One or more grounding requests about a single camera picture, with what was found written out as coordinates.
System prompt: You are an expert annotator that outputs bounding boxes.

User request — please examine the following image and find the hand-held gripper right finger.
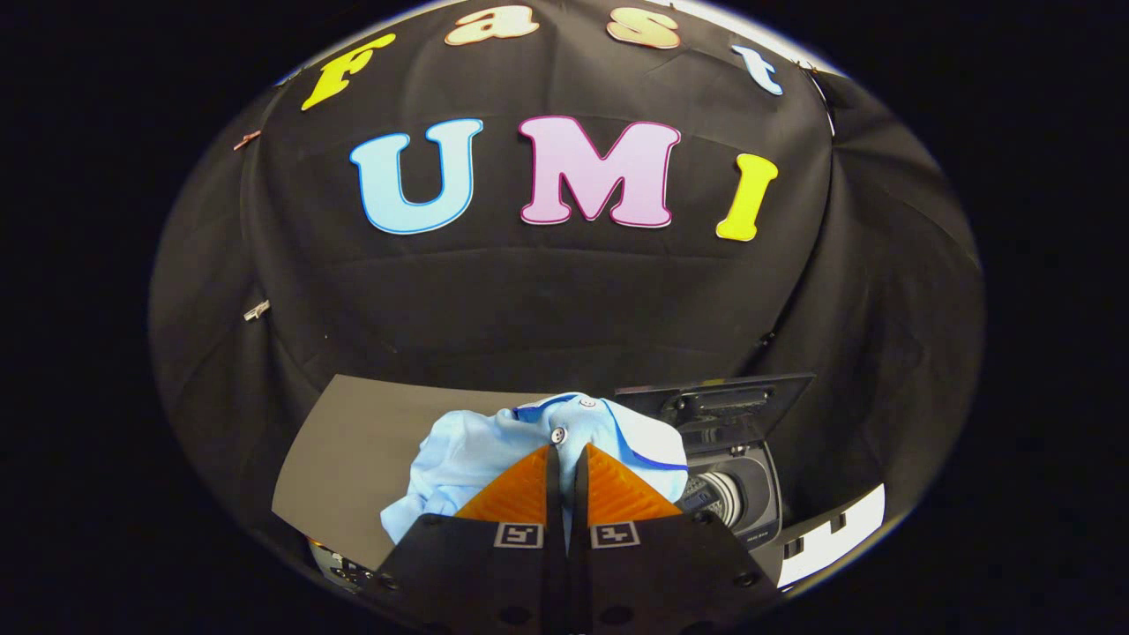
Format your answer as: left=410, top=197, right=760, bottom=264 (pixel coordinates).
left=569, top=443, right=782, bottom=635

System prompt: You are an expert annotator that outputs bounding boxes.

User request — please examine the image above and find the grey top-load washing machine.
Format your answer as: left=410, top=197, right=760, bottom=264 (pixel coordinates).
left=615, top=373, right=815, bottom=552

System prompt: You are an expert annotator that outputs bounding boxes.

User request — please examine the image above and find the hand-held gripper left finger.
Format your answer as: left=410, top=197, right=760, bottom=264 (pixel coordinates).
left=357, top=445, right=566, bottom=635

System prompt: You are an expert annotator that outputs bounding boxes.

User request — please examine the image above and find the light blue polo shirt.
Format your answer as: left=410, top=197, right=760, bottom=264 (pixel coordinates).
left=381, top=392, right=690, bottom=544

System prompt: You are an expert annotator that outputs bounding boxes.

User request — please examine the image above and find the white panel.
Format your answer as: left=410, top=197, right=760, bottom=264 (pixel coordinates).
left=778, top=483, right=886, bottom=589

